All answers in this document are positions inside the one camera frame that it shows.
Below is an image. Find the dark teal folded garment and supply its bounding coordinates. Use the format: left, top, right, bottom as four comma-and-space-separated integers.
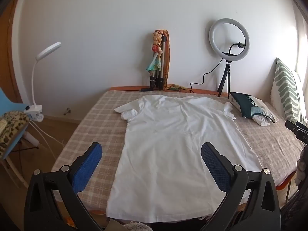
230, 92, 280, 126

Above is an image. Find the white ring light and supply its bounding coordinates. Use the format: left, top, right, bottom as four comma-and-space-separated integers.
209, 18, 251, 62

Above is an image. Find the white lamp cable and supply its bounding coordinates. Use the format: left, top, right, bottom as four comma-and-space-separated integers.
29, 121, 65, 150

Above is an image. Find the wooden door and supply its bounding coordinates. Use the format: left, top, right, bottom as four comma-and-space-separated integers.
0, 0, 27, 104

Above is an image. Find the leopard print cloth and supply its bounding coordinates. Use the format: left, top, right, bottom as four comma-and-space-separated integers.
0, 111, 30, 153

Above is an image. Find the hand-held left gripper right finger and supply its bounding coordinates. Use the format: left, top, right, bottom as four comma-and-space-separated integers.
201, 141, 281, 231

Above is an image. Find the green patterned white pillow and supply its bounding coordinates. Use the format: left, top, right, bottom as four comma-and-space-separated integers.
271, 58, 308, 126

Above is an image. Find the blue chair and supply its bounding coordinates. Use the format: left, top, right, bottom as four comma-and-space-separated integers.
0, 87, 41, 188

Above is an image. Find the person's right hand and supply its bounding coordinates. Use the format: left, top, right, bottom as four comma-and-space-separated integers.
296, 157, 308, 191

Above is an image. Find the black ring light tripod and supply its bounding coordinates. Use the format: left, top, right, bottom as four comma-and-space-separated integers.
217, 61, 233, 99

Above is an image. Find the white clip desk lamp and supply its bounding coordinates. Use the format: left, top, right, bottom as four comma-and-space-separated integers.
23, 42, 62, 122

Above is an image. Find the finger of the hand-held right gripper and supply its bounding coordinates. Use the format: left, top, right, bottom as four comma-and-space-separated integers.
285, 120, 308, 146

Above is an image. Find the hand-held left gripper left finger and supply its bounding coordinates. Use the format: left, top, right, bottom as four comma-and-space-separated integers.
23, 142, 103, 231

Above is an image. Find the colourful orange scarf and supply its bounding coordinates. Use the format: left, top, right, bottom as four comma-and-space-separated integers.
144, 29, 186, 92

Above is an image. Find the white t-shirt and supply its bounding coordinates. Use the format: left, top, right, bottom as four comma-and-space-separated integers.
106, 95, 264, 224

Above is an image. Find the beige plaid blanket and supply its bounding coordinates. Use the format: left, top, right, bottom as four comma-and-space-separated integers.
51, 90, 305, 212

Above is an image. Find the black power cable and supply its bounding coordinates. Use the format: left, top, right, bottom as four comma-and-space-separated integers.
120, 59, 225, 94

